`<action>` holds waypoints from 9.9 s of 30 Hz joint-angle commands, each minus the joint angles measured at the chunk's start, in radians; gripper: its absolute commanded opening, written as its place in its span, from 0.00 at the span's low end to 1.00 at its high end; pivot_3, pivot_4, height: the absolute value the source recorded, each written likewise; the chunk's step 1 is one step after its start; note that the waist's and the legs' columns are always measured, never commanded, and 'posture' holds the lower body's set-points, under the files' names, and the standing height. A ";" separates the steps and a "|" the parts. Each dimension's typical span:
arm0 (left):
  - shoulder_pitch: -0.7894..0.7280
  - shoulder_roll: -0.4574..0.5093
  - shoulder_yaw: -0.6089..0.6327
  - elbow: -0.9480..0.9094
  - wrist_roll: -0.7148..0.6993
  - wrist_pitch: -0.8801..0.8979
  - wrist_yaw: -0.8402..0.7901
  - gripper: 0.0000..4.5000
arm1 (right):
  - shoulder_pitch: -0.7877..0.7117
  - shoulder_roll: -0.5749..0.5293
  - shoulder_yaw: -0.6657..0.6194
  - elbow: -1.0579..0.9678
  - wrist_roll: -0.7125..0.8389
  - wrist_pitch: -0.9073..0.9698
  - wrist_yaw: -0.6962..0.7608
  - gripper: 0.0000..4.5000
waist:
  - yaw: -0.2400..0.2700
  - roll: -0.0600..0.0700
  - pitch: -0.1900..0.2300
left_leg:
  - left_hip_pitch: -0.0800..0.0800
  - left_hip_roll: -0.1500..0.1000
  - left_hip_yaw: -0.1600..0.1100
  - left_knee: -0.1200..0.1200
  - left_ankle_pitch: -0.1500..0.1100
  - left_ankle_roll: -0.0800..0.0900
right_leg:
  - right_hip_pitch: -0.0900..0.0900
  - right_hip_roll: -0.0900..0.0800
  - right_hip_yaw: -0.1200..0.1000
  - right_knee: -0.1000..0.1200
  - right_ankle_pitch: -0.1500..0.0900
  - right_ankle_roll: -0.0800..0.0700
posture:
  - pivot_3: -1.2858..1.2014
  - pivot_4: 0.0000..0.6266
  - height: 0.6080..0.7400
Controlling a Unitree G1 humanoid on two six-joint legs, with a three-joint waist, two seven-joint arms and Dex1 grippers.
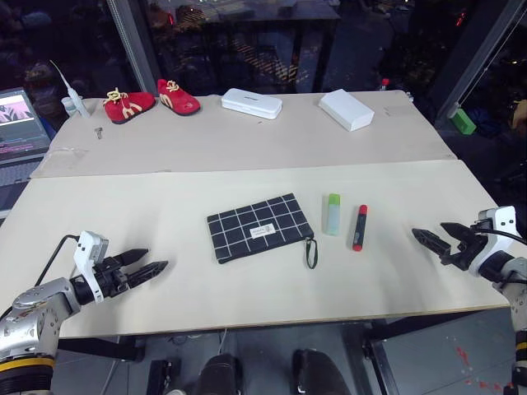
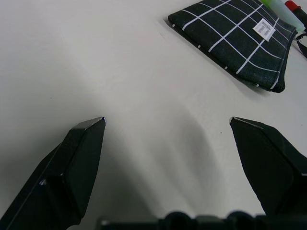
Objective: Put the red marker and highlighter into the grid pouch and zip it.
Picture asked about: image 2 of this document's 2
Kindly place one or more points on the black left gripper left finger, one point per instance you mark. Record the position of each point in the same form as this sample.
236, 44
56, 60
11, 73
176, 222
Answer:
64, 177

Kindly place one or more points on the red-capped black marker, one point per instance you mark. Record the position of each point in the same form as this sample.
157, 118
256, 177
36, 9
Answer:
297, 9

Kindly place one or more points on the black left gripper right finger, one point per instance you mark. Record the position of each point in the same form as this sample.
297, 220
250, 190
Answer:
271, 167

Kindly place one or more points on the dark grid-pattern fabric pouch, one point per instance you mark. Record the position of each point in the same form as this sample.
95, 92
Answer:
237, 40

